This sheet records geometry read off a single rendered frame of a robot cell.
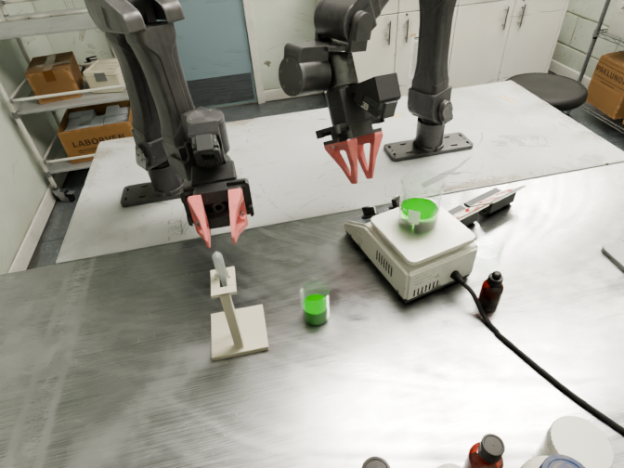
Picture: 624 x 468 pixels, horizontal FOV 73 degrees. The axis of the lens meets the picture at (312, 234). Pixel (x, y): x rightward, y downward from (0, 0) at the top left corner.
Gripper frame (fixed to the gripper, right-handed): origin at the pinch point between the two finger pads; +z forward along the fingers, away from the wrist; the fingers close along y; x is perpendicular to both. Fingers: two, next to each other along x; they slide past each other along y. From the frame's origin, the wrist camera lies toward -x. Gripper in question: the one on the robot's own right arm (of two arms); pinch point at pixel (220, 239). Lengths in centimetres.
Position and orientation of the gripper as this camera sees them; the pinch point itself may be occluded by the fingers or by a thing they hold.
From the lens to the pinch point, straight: 59.6
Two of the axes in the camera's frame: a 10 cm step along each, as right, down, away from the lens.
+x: 0.4, 7.5, 6.6
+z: 2.0, 6.4, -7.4
